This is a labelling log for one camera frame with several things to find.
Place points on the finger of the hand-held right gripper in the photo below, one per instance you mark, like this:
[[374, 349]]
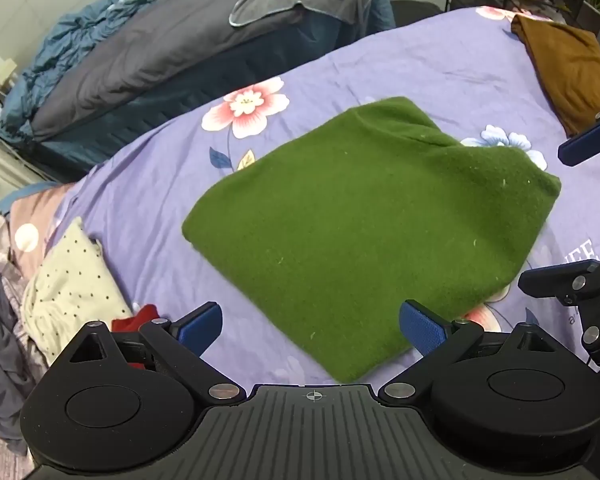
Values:
[[550, 281], [587, 144]]

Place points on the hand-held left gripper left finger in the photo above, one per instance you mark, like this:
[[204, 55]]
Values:
[[200, 325]]

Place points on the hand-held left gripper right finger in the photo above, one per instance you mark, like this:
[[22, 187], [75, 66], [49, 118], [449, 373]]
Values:
[[420, 327]]

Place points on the green knitted sweater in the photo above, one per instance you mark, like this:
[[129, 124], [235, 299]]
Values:
[[355, 220]]

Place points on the red knitted garment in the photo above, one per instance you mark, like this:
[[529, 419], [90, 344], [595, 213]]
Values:
[[140, 317]]

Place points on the brown garment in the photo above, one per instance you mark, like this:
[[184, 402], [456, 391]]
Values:
[[570, 70]]

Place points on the purple floral bed sheet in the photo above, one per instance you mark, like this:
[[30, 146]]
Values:
[[155, 210]]

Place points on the cream polka dot garment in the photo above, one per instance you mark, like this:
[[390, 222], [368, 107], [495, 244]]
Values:
[[70, 280]]

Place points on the pink floral cloth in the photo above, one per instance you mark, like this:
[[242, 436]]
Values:
[[35, 220]]

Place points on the grey crumpled garment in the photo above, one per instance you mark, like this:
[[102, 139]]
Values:
[[0, 360]]

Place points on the grey duvet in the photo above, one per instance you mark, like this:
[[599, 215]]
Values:
[[130, 70]]

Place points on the blue crumpled duvet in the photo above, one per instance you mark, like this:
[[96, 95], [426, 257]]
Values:
[[65, 45]]

